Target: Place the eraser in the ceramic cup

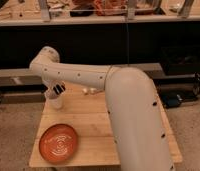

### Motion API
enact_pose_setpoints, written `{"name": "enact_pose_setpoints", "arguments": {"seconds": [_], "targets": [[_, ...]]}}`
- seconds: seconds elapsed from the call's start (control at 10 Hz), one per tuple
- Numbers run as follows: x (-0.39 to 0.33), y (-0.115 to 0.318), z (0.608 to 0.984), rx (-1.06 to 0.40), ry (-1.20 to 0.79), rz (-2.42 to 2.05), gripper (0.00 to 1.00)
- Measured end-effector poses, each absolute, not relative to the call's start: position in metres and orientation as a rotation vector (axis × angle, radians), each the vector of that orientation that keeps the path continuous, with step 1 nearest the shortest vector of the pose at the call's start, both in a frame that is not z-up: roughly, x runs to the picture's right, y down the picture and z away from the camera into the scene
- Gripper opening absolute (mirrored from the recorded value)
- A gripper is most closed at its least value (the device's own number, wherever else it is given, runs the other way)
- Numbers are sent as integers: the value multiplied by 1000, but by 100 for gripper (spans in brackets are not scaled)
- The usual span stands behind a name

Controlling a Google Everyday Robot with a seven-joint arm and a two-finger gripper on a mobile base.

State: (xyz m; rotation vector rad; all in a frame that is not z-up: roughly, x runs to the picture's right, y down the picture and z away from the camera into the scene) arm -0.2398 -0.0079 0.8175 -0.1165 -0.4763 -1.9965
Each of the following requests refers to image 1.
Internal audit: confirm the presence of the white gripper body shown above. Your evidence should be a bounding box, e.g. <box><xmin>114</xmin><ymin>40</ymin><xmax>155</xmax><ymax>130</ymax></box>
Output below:
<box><xmin>43</xmin><ymin>80</ymin><xmax>65</xmax><ymax>98</ymax></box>

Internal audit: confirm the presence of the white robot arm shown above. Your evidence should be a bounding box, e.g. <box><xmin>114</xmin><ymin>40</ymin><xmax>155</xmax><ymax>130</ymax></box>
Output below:
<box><xmin>29</xmin><ymin>46</ymin><xmax>175</xmax><ymax>171</ymax></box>

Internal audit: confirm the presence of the wooden table board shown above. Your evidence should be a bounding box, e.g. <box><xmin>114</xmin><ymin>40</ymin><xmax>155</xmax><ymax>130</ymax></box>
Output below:
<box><xmin>28</xmin><ymin>82</ymin><xmax>184</xmax><ymax>168</ymax></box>

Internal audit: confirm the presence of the orange patterned plate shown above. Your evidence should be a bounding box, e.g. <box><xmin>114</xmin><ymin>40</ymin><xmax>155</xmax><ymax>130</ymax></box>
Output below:
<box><xmin>39</xmin><ymin>124</ymin><xmax>78</xmax><ymax>164</ymax></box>

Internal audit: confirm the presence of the dark device on floor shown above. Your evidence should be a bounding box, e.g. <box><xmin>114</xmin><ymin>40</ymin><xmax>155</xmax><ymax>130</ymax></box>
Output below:
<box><xmin>160</xmin><ymin>92</ymin><xmax>182</xmax><ymax>108</ymax></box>

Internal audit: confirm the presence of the black box right background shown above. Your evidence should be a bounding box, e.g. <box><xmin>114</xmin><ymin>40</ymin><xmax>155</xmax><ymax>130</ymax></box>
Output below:
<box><xmin>160</xmin><ymin>45</ymin><xmax>200</xmax><ymax>75</ymax></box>

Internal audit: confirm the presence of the metal frame post left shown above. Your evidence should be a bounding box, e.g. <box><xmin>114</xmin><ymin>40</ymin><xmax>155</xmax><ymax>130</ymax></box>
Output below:
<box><xmin>38</xmin><ymin>0</ymin><xmax>51</xmax><ymax>22</ymax></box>

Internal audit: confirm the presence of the metal frame post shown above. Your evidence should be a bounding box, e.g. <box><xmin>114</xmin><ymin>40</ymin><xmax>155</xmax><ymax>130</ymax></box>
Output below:
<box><xmin>127</xmin><ymin>0</ymin><xmax>137</xmax><ymax>20</ymax></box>
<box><xmin>38</xmin><ymin>0</ymin><xmax>51</xmax><ymax>22</ymax></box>
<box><xmin>178</xmin><ymin>0</ymin><xmax>194</xmax><ymax>18</ymax></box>

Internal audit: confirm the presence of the metal frame post middle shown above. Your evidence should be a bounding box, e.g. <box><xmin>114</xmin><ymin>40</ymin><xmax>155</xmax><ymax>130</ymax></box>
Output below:
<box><xmin>127</xmin><ymin>0</ymin><xmax>137</xmax><ymax>20</ymax></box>

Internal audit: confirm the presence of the metal frame post right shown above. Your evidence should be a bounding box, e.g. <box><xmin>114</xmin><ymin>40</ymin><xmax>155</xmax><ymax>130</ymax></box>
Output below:
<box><xmin>178</xmin><ymin>0</ymin><xmax>194</xmax><ymax>18</ymax></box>

